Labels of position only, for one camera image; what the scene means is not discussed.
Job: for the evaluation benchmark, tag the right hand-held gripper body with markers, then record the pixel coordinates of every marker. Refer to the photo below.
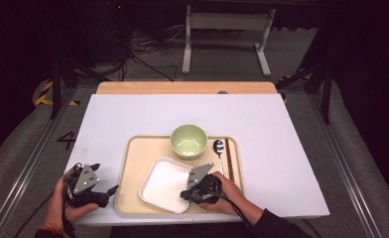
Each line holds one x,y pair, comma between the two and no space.
199,175

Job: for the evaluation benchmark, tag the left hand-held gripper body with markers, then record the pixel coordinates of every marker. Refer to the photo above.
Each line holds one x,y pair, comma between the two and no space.
85,180

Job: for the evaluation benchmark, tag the white square plate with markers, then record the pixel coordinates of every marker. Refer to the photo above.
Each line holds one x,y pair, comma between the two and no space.
164,185

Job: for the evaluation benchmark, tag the green bowl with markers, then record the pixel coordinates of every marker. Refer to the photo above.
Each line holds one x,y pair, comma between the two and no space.
188,142

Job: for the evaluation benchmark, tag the metal spoon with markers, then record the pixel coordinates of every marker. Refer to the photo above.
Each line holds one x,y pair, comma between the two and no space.
218,146

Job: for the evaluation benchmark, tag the beige tray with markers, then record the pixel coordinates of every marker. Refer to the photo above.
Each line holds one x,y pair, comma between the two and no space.
136,165

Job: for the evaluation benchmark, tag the person's right hand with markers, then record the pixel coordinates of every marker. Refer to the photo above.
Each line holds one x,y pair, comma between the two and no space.
232,198

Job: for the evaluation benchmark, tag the person's left hand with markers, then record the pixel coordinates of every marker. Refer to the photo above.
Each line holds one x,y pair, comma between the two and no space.
60,211

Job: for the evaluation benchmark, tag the person's dark clothing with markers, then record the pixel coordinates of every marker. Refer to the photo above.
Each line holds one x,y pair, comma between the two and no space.
182,232

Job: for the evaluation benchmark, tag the white table cover board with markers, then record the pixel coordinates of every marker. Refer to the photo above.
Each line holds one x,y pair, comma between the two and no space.
169,112

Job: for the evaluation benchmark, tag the yellow black hazard tape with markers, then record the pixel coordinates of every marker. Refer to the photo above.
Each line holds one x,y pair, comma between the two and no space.
295,78
43,99

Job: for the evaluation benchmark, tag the grey round table grommet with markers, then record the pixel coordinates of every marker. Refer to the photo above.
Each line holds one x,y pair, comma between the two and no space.
222,93

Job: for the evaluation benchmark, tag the wooden table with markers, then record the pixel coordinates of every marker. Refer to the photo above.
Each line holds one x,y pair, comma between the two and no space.
182,87

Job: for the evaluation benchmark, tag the dark box with red light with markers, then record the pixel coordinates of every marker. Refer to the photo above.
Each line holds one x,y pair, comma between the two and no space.
114,29

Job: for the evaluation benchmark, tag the black metal stand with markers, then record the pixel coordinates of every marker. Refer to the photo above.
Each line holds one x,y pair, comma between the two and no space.
327,95

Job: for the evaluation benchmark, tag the grey metal stand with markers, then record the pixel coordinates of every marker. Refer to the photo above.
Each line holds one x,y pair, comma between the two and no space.
229,20

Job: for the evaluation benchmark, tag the aluminium floor rail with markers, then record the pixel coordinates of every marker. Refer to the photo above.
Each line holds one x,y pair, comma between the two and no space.
27,172
344,162

